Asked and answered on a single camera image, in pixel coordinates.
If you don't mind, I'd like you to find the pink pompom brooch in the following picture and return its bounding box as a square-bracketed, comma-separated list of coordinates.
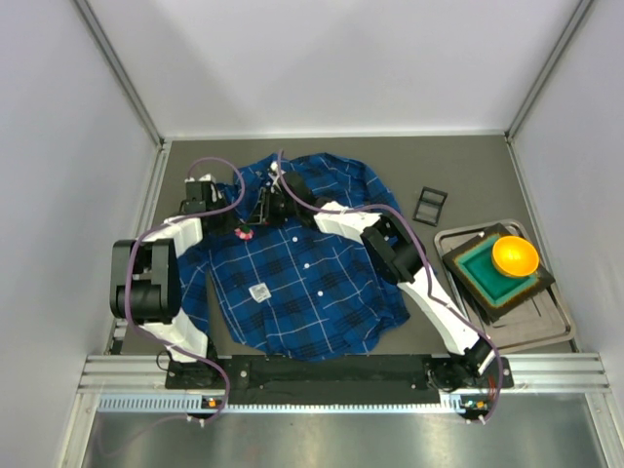
[235, 225, 254, 241]

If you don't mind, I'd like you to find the blue plaid button shirt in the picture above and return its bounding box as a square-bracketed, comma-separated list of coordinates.
[175, 151, 439, 362]

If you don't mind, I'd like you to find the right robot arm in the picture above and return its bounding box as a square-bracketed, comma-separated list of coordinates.
[252, 163, 496, 378]

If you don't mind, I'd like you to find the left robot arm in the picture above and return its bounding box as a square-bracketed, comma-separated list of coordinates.
[109, 175, 238, 365]

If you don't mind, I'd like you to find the white paper tag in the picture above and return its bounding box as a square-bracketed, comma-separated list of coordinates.
[249, 283, 272, 303]

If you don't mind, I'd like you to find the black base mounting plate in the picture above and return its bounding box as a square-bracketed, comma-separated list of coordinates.
[165, 355, 514, 406]

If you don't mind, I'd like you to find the green square tray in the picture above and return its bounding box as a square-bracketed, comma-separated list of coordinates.
[442, 223, 555, 322]

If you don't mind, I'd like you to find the orange plastic bowl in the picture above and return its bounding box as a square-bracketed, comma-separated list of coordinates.
[491, 236, 540, 278]

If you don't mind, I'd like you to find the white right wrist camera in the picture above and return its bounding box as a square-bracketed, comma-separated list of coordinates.
[268, 161, 283, 191]

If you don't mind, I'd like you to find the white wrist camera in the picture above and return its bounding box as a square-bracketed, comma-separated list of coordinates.
[184, 174, 219, 203]
[268, 161, 283, 191]

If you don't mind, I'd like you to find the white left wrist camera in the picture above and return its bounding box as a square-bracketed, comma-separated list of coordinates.
[184, 174, 219, 203]

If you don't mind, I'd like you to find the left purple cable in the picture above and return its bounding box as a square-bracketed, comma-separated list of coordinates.
[97, 156, 246, 454]

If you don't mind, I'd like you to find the small black frame stand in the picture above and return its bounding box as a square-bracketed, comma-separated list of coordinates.
[412, 186, 448, 227]

